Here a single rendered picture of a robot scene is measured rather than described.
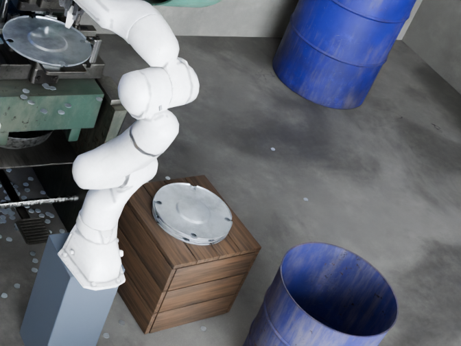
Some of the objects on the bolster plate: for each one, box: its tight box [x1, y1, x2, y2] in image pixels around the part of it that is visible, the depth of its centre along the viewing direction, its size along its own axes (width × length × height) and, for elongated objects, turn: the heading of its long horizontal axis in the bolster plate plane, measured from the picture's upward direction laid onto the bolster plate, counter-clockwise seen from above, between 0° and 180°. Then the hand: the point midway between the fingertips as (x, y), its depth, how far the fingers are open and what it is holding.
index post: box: [87, 36, 102, 62], centre depth 292 cm, size 3×3×10 cm
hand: (70, 16), depth 258 cm, fingers closed
